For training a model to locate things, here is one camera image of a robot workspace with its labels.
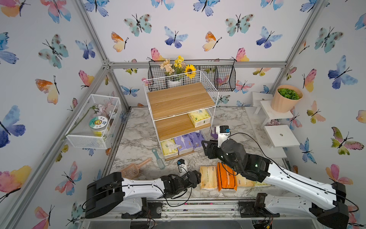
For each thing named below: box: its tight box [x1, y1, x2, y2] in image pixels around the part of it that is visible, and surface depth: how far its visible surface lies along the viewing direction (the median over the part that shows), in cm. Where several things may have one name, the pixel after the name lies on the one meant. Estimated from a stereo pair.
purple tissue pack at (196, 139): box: [187, 130, 205, 152], surface depth 98 cm
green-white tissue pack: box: [187, 109, 212, 128], surface depth 77 cm
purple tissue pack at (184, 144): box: [173, 133, 194, 156], surface depth 93 cm
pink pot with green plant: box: [270, 84, 304, 114], surface depth 82 cm
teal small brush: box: [151, 147, 166, 170], surface depth 92 cm
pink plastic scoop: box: [121, 157, 153, 180], surface depth 89 cm
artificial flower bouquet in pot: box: [159, 55, 197, 87], surface depth 84 cm
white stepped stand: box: [244, 91, 301, 159], surface depth 92 cm
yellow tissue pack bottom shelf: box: [161, 138, 179, 157], surface depth 92 cm
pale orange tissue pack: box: [199, 165, 218, 189], surface depth 82 cm
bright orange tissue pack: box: [216, 162, 238, 192], surface depth 79 cm
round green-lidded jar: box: [89, 115, 109, 137], surface depth 67 cm
